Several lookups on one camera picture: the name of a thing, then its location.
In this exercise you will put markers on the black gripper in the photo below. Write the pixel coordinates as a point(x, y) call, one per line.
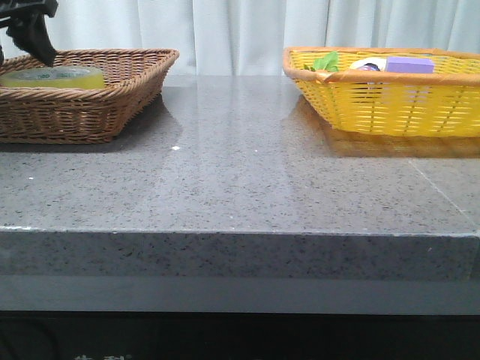
point(25, 24)

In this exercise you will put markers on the yellow tape roll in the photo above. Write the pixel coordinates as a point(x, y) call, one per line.
point(62, 77)

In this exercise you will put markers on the brown wicker basket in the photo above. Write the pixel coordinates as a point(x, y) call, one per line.
point(133, 77)

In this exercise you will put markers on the white curtain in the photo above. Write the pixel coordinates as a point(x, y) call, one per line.
point(226, 38)

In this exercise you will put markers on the orange toy carrot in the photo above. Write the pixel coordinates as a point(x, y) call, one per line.
point(328, 62)

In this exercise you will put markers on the purple rectangular block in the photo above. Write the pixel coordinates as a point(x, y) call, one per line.
point(409, 65)

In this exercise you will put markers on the yellow wicker basket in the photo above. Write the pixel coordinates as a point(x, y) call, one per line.
point(444, 103)

